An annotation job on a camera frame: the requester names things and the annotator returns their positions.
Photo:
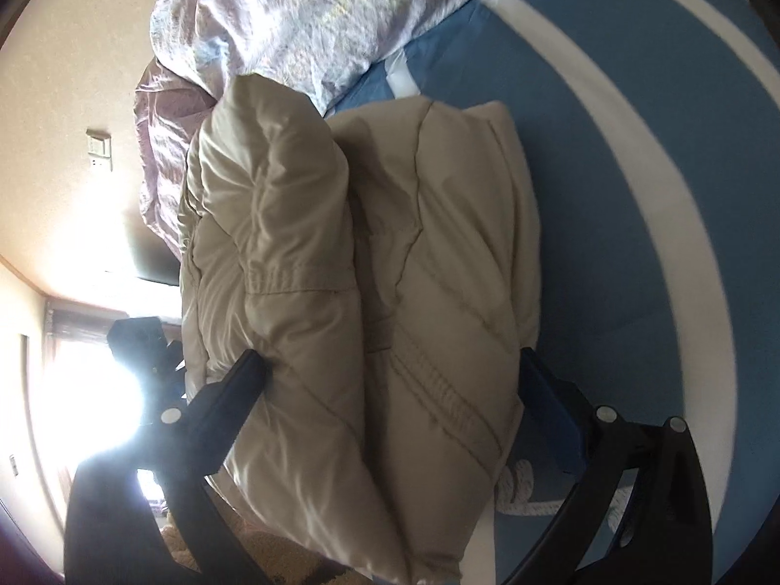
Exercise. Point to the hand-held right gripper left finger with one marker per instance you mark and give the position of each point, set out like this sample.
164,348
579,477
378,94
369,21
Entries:
241,378

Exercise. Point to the blue white striped bed sheet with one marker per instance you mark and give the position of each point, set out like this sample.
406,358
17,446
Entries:
609,164

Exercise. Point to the beige puffer jacket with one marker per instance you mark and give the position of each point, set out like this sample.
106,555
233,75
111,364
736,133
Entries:
292,225

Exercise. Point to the wooden framed window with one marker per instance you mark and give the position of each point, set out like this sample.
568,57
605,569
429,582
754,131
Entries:
91,390

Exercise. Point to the white wall socket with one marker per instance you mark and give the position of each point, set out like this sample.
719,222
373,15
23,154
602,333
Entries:
101,163

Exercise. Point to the pink floral quilt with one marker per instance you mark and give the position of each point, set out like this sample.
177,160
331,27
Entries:
292,12

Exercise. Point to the white wall switch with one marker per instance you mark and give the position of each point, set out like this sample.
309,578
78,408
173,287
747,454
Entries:
99,145

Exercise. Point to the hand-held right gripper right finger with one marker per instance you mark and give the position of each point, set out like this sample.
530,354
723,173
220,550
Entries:
551,417

